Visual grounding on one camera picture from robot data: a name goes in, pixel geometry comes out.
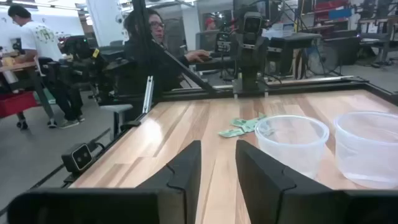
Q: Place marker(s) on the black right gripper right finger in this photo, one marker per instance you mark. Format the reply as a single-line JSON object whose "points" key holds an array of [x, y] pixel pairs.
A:
{"points": [[264, 186]]}

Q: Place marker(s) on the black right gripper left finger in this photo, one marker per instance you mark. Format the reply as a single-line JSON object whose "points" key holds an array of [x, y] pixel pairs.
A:
{"points": [[183, 174]]}

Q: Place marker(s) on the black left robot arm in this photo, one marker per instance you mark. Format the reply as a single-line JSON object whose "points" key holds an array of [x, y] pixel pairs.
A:
{"points": [[250, 84]]}

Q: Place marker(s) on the red bin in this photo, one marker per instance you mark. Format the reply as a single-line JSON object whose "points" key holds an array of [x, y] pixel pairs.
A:
{"points": [[15, 104]]}

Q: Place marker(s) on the black labelled device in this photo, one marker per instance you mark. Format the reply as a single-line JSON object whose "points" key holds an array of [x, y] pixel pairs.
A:
{"points": [[223, 42]]}

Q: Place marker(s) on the clear plastic cup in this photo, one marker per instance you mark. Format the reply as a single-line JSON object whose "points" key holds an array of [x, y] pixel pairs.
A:
{"points": [[292, 152], [367, 155]]}

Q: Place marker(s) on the black background desk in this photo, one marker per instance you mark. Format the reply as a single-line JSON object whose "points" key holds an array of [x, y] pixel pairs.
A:
{"points": [[295, 39]]}

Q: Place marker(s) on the person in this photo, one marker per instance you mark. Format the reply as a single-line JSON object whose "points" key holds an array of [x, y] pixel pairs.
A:
{"points": [[146, 62], [40, 37], [210, 23]]}

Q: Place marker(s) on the silver aluminium extrusion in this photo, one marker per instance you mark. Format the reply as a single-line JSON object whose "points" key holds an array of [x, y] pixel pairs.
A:
{"points": [[148, 93]]}

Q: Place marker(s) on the red shelf bins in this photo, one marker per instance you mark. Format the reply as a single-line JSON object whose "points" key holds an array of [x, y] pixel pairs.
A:
{"points": [[329, 5]]}

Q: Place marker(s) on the grey stool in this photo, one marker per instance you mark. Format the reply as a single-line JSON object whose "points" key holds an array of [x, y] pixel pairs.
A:
{"points": [[116, 108]]}

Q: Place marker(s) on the black robot workstation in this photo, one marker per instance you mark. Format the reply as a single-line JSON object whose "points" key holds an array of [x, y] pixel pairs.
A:
{"points": [[77, 46]]}

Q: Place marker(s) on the wooden desk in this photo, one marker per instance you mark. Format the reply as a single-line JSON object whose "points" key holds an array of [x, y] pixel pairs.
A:
{"points": [[18, 66]]}

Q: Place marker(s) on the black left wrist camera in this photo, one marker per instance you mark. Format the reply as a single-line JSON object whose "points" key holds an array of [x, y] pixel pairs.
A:
{"points": [[252, 22]]}

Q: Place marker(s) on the black table-level camera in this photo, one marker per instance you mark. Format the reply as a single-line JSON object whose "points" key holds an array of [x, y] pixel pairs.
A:
{"points": [[77, 157]]}

